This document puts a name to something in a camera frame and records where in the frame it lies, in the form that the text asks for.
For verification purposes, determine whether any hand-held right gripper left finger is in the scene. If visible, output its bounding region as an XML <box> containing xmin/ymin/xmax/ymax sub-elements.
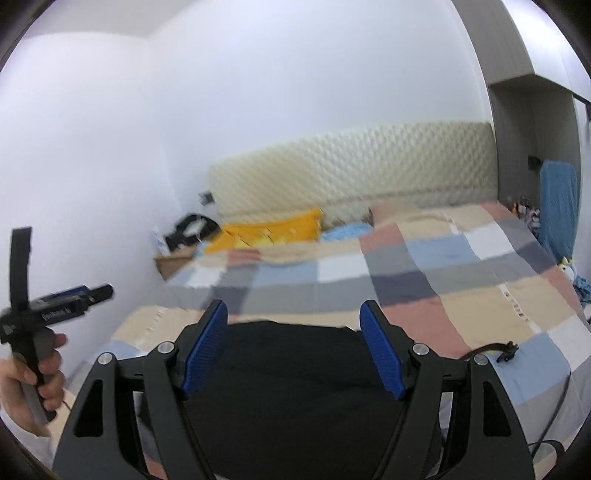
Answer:
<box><xmin>52</xmin><ymin>299</ymin><xmax>229</xmax><ymax>480</ymax></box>

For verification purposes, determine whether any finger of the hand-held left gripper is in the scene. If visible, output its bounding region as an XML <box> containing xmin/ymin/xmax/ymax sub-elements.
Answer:
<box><xmin>88</xmin><ymin>283</ymin><xmax>116</xmax><ymax>306</ymax></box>

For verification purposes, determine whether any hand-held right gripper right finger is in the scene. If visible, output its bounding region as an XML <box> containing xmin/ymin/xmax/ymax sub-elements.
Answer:
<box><xmin>359</xmin><ymin>299</ymin><xmax>530</xmax><ymax>480</ymax></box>

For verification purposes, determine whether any black puffer jacket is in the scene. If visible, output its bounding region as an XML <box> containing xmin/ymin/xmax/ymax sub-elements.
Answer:
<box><xmin>139</xmin><ymin>320</ymin><xmax>444</xmax><ymax>480</ymax></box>

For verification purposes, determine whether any person's left hand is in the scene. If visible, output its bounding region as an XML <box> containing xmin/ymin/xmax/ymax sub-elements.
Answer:
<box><xmin>0</xmin><ymin>332</ymin><xmax>68</xmax><ymax>437</ymax></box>

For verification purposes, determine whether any wooden nightstand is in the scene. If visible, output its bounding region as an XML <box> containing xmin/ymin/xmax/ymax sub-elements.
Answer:
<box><xmin>153</xmin><ymin>244</ymin><xmax>204</xmax><ymax>282</ymax></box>

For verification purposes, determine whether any black bag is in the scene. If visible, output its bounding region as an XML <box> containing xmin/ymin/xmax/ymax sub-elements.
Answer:
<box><xmin>165</xmin><ymin>212</ymin><xmax>221</xmax><ymax>252</ymax></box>

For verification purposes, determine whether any checkered blanket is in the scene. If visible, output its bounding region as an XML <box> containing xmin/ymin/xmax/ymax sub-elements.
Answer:
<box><xmin>69</xmin><ymin>200</ymin><xmax>591</xmax><ymax>480</ymax></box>

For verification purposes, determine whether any light blue pillow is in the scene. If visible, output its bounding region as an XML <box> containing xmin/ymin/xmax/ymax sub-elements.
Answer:
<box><xmin>320</xmin><ymin>222</ymin><xmax>375</xmax><ymax>243</ymax></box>

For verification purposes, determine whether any yellow pillow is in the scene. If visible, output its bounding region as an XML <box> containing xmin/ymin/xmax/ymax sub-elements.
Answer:
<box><xmin>203</xmin><ymin>209</ymin><xmax>324</xmax><ymax>254</ymax></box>

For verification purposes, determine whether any cream quilted headboard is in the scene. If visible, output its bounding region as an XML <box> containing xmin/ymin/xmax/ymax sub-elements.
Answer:
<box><xmin>206</xmin><ymin>121</ymin><xmax>497</xmax><ymax>227</ymax></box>

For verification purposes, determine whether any cluster of small bottles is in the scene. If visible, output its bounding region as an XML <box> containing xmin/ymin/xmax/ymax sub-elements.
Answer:
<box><xmin>510</xmin><ymin>196</ymin><xmax>541</xmax><ymax>229</ymax></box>

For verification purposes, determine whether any blue towel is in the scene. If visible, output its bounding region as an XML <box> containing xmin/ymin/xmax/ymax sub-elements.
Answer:
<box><xmin>538</xmin><ymin>160</ymin><xmax>580</xmax><ymax>261</ymax></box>

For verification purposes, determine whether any grey wardrobe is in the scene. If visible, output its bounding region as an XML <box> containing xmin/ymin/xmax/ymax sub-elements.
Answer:
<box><xmin>455</xmin><ymin>0</ymin><xmax>591</xmax><ymax>222</ymax></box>

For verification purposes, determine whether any black cable with connector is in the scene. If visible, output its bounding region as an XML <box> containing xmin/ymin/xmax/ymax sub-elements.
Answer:
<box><xmin>459</xmin><ymin>340</ymin><xmax>518</xmax><ymax>361</ymax></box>

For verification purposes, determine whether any thin black cable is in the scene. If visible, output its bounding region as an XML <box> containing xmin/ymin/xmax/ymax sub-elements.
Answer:
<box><xmin>526</xmin><ymin>364</ymin><xmax>573</xmax><ymax>462</ymax></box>

